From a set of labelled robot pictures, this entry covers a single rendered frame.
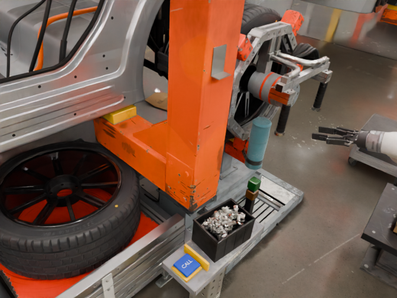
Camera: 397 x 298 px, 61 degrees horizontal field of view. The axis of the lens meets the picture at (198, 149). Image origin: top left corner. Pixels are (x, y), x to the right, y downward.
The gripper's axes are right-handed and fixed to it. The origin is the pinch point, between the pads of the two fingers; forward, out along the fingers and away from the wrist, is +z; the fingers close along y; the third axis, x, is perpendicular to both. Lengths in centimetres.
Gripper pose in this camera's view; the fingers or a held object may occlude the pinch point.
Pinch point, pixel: (321, 133)
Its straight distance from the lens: 167.6
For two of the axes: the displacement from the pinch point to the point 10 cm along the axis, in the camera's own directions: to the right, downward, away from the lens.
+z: -7.7, -1.8, 6.1
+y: -6.2, 4.2, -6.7
